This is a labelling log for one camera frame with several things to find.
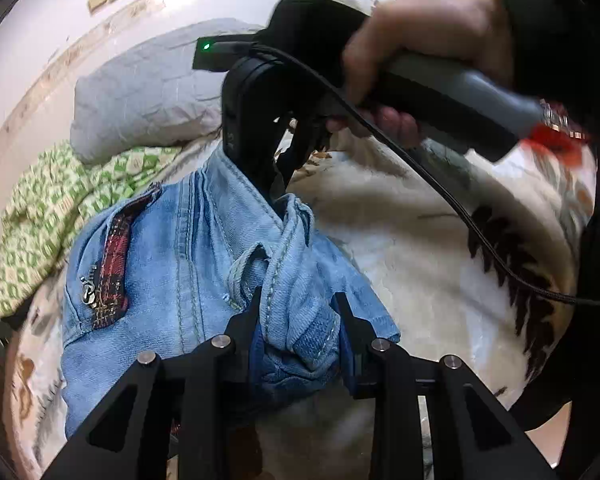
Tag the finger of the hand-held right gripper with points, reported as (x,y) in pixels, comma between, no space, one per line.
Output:
(252,160)
(300,150)

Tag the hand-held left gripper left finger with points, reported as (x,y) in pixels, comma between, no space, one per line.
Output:
(252,345)

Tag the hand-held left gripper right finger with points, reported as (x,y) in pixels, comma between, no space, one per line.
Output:
(352,355)

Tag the blue denim pants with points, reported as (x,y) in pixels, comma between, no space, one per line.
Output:
(190,260)

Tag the person's right hand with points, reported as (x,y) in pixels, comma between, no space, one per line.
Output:
(430,25)

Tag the leaf print blanket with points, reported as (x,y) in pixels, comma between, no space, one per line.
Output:
(405,260)

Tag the grey quilted pillow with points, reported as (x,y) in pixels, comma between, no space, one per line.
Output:
(145,100)

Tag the green checkered blanket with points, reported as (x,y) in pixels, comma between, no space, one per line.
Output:
(45,210)

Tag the red and silver packet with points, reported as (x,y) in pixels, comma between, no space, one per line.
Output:
(555,135)

